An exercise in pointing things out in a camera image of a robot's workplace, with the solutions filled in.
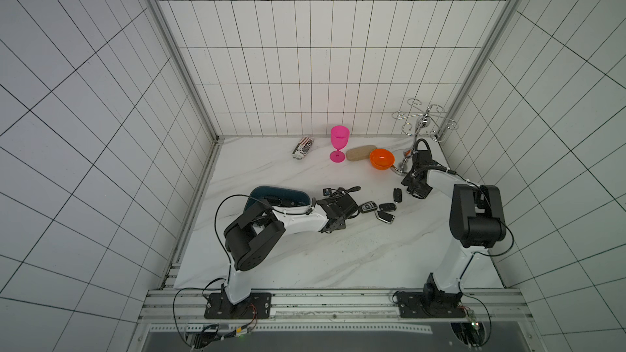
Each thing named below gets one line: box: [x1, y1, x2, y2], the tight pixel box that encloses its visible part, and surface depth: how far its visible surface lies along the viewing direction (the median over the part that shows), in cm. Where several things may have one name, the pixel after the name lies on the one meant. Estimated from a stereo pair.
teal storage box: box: [244, 185, 312, 212], surface depth 96 cm
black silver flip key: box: [374, 210, 396, 225], surface depth 94 cm
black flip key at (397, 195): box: [392, 187, 403, 203], surface depth 99 cm
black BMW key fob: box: [359, 201, 379, 214], surface depth 96 cm
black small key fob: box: [378, 202, 397, 212], surface depth 96 cm
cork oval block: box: [345, 145, 378, 162], surface depth 111 cm
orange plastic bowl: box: [369, 148, 396, 171], surface depth 109 cm
